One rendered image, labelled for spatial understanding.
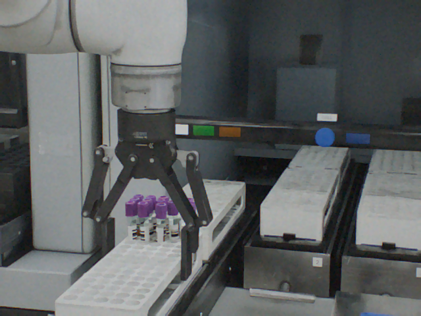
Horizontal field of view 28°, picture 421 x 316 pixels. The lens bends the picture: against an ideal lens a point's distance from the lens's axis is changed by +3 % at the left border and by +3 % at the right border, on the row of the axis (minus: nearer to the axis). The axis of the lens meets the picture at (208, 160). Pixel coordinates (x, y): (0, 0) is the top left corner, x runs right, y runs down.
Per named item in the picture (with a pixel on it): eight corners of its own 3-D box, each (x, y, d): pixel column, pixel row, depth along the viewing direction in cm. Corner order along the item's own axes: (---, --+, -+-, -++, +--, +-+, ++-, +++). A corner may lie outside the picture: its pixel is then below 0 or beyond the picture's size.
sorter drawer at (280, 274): (298, 188, 199) (300, 151, 197) (358, 193, 196) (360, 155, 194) (237, 299, 130) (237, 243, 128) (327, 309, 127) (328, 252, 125)
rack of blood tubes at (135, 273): (138, 266, 124) (138, 226, 122) (203, 272, 121) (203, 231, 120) (53, 355, 96) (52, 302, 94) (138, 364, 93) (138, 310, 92)
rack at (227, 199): (193, 210, 154) (193, 178, 152) (245, 214, 151) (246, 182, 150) (143, 263, 126) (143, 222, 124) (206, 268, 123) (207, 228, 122)
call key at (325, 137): (315, 145, 133) (316, 127, 132) (334, 146, 132) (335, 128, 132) (314, 147, 132) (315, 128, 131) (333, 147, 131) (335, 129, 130)
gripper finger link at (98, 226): (103, 209, 110) (82, 208, 111) (104, 246, 111) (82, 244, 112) (108, 206, 111) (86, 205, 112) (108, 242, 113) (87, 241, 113)
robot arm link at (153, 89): (170, 68, 100) (170, 117, 101) (189, 61, 109) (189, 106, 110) (98, 65, 102) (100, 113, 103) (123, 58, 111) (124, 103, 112)
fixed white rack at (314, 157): (306, 164, 194) (306, 138, 192) (350, 167, 191) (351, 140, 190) (287, 195, 165) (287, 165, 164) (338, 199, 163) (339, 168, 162)
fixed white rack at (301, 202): (285, 197, 164) (286, 167, 162) (337, 201, 161) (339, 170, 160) (258, 242, 136) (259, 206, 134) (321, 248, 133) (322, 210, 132)
